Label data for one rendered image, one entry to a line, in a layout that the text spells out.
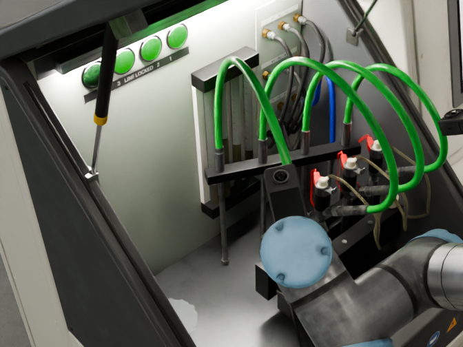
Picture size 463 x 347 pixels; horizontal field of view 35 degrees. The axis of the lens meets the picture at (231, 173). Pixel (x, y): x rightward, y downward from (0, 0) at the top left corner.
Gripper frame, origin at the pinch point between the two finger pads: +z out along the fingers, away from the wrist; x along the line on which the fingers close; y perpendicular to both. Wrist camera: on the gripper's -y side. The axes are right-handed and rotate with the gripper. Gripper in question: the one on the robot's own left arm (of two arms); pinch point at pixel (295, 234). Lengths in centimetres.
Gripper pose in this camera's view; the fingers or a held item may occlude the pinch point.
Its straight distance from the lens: 113.9
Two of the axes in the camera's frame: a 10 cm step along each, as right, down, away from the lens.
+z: 1.0, 0.9, 9.9
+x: 9.6, -2.7, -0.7
